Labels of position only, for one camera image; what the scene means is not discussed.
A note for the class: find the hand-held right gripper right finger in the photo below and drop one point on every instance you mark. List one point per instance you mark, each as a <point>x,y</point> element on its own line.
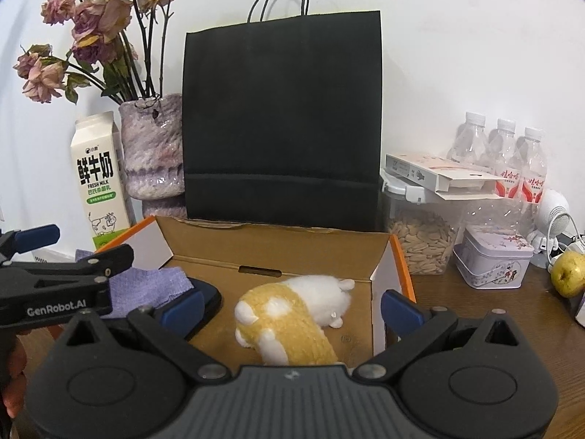
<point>401,311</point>

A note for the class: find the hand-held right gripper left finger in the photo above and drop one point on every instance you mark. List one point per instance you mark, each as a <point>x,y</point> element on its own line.
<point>185,308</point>

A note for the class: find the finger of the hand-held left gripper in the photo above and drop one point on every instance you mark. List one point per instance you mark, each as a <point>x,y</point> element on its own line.
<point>36,237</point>
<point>91,269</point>

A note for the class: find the dark blue zip case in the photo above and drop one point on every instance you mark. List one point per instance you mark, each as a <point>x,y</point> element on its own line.
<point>210,297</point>

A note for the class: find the yellow white plush toy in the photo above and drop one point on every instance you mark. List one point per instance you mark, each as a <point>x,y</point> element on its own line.
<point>283,320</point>

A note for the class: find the red cardboard box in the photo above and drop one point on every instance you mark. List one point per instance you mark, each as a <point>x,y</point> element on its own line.
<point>274,247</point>

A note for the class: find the person's left hand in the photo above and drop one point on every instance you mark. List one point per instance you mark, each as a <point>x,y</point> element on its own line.
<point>16,393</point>

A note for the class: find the clear seed container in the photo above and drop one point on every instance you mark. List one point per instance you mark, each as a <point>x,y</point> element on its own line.
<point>420,238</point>

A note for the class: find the white green milk carton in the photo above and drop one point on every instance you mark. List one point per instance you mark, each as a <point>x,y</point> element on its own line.
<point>98,178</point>

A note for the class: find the pale printed tin box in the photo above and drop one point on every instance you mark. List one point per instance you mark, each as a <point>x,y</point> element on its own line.
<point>493,256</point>

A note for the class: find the mottled purple vase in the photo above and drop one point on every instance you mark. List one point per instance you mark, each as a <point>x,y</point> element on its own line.
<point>153,146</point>

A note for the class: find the flat white carton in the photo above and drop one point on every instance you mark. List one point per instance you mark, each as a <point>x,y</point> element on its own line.
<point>425,171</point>

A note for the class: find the green apple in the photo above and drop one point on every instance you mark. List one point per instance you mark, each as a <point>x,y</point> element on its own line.
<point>569,276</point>

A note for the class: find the purple tissue pack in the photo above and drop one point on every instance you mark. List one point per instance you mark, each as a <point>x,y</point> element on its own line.
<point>580,308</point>

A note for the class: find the small white fan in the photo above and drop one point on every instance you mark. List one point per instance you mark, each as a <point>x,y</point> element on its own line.
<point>550,210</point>

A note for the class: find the clear water bottle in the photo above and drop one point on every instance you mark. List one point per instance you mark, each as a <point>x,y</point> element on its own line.
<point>468,141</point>
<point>505,155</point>
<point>532,164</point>

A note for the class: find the black paper bag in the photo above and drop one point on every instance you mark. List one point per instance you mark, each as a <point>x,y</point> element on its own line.
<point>283,123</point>

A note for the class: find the dried rose bouquet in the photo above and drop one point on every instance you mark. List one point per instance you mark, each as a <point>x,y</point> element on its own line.
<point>98,18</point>

